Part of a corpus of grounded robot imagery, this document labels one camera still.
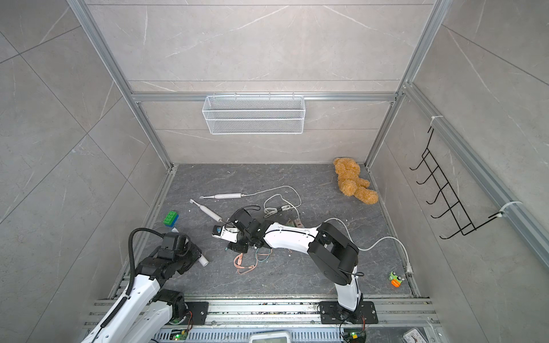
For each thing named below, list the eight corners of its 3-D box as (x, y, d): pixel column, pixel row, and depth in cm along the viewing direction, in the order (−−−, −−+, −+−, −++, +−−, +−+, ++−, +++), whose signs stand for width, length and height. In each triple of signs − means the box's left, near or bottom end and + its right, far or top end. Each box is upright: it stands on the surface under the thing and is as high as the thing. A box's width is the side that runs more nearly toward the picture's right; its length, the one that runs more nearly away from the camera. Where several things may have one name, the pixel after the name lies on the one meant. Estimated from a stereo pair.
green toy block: (165, 225, 98) (161, 221, 95) (173, 214, 102) (169, 210, 99) (172, 227, 98) (168, 223, 94) (179, 216, 101) (176, 211, 98)
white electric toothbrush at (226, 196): (201, 199, 108) (200, 196, 106) (202, 195, 109) (201, 193, 107) (243, 199, 108) (243, 196, 106) (244, 195, 109) (243, 193, 107)
